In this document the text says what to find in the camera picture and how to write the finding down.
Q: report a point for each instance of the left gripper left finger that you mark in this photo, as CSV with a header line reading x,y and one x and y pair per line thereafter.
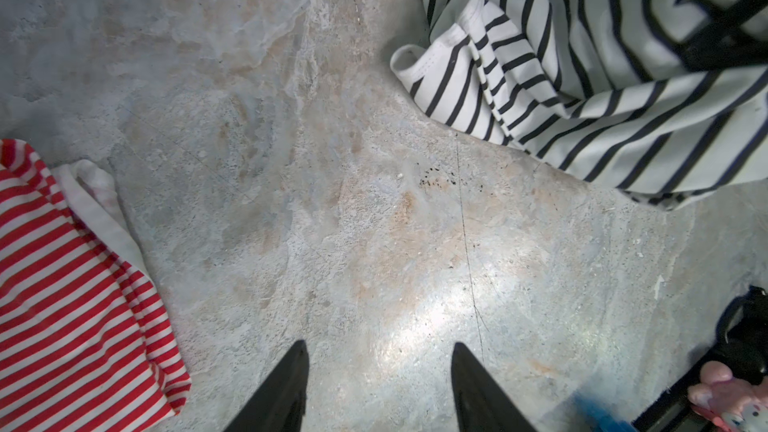
x,y
279,403

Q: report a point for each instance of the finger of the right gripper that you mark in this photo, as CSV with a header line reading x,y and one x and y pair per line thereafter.
x,y
714,46

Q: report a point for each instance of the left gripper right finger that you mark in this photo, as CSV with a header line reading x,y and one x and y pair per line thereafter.
x,y
480,403

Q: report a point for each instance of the black white zebra tank top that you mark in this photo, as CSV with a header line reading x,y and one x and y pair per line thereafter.
x,y
596,89

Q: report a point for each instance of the red white striped tank top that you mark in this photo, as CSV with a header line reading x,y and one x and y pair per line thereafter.
x,y
86,340

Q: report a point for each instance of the yellow blue snack cup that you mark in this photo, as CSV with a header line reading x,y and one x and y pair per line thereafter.
x,y
599,417

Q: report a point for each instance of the pink plush toy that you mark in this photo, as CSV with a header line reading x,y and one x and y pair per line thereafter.
x,y
729,403

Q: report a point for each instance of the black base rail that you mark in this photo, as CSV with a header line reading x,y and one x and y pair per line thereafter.
x,y
672,411

